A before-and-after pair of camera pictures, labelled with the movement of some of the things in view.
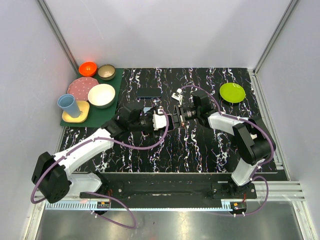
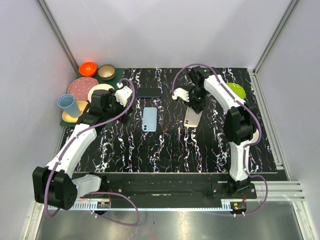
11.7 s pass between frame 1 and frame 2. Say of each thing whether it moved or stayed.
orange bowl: stayed
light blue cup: stayed
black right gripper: moved
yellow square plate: stayed
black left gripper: moved
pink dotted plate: stayed
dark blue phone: stayed
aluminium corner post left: stayed
